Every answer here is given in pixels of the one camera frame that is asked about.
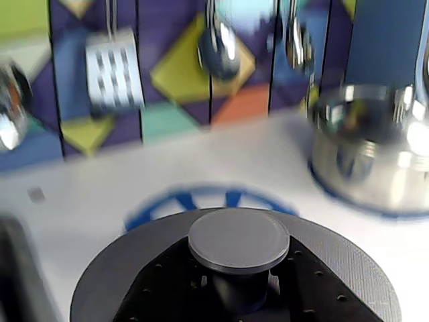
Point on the steel pot with lid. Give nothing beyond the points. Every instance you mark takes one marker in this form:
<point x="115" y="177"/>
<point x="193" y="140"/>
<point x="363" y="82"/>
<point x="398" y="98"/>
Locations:
<point x="368" y="161"/>

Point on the steel ladle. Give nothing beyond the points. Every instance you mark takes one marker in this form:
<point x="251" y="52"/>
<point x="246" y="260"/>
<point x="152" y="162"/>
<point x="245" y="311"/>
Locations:
<point x="219" y="53"/>

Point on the blue burner print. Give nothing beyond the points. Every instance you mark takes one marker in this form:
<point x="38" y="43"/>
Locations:
<point x="161" y="201"/>

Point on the gray toy sink basin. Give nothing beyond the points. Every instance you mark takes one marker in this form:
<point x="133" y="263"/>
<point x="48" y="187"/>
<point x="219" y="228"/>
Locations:
<point x="20" y="268"/>

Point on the steel spoon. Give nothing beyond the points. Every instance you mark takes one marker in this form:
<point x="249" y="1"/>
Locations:
<point x="298" y="47"/>

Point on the steel slotted skimmer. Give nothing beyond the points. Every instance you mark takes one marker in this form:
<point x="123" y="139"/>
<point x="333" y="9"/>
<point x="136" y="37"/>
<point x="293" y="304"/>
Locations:
<point x="11" y="107"/>

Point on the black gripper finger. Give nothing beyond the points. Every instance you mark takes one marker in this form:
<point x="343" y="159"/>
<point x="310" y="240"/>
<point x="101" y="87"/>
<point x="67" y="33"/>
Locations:
<point x="161" y="295"/>
<point x="311" y="295"/>

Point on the black robot wrist mount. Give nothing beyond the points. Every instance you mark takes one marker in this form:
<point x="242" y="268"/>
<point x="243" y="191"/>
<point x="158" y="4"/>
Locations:
<point x="238" y="234"/>

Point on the blue wooden toy kitchen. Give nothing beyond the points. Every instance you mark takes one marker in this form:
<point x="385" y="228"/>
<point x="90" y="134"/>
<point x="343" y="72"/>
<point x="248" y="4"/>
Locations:
<point x="234" y="161"/>

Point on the steel slotted spatula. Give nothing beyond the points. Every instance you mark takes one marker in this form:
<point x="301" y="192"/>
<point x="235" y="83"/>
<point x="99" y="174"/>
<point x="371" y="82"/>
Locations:
<point x="112" y="77"/>

